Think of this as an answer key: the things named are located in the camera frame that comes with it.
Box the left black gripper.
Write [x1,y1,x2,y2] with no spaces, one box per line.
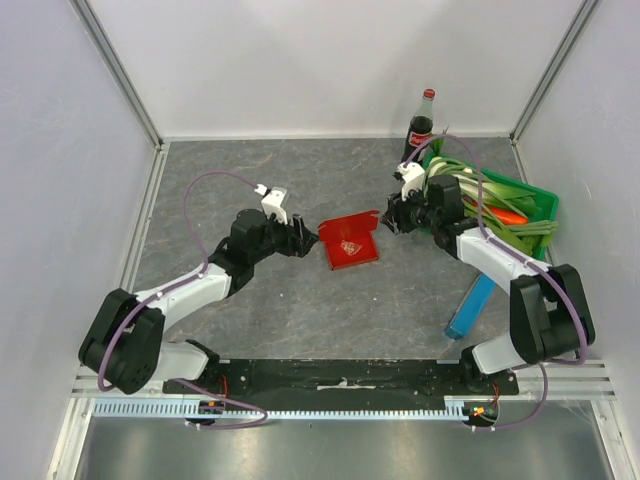
[250,209,319,263]

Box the red paper box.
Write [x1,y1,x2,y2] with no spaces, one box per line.
[318,210,380,271]

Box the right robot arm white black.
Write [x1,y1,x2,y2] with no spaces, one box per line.
[382,173,596,394]

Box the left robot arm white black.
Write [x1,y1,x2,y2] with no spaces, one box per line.
[78,209,319,394]

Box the blue rectangular box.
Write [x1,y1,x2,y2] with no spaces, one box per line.
[444,274,496,341]

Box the cola glass bottle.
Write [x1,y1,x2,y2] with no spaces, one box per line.
[401,88,436,162]

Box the leek with green leaves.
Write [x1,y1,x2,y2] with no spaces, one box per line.
[426,157,537,217]

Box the orange carrot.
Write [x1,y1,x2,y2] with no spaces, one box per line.
[489,206,529,225]

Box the green plastic crate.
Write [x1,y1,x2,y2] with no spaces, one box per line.
[422,152,560,261]

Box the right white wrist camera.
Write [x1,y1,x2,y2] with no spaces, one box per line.
[394,162,426,201]

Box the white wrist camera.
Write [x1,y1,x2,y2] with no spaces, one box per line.
[394,162,426,201]
[254,184,289,225]

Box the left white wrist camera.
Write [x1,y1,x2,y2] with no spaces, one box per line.
[254,184,289,225]

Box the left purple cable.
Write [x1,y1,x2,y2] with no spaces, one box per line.
[96,169,270,431]

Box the purple cable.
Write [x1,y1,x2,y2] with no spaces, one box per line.
[402,132,589,433]
[96,169,270,431]

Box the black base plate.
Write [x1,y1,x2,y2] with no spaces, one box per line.
[194,359,519,412]

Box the light blue slotted cable duct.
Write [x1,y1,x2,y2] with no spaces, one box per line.
[92,398,468,421]

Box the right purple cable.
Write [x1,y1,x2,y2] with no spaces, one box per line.
[402,132,589,433]

